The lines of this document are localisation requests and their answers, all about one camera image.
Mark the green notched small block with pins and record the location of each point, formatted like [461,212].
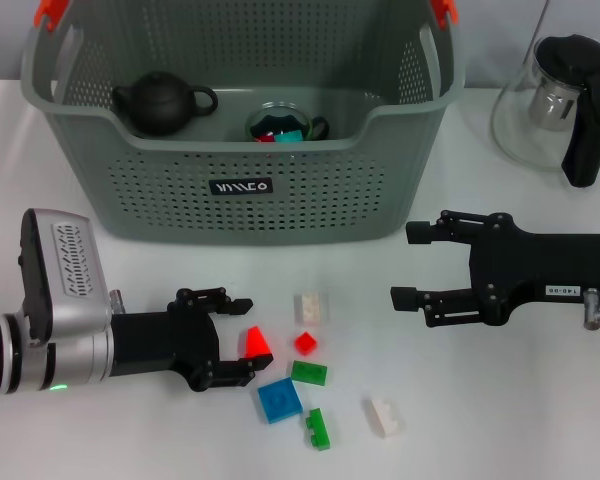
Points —
[319,429]

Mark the black clay teapot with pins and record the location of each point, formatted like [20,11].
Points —
[155,105]

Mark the teal square block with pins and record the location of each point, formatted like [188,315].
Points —
[289,136]

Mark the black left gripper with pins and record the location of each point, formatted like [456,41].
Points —
[165,345]

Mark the white building block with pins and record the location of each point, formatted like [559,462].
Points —
[386,416]
[311,307]

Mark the small red square block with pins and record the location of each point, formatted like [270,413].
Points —
[306,343]

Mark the glass teacup black sleeve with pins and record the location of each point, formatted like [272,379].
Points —
[280,117]

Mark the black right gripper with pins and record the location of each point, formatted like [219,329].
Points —
[540,260]

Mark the dark red long block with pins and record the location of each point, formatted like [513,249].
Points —
[265,138]

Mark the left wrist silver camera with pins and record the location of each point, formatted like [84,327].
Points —
[65,270]

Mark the grey perforated storage bin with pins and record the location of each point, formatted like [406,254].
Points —
[180,200]

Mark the green flat rectangular block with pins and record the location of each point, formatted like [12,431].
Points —
[310,372]

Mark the left wrist silver connector plug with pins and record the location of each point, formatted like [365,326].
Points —
[116,301]

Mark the blue square flat block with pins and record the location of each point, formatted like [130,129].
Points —
[279,400]

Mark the bright red slope block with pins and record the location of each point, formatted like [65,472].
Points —
[256,345]

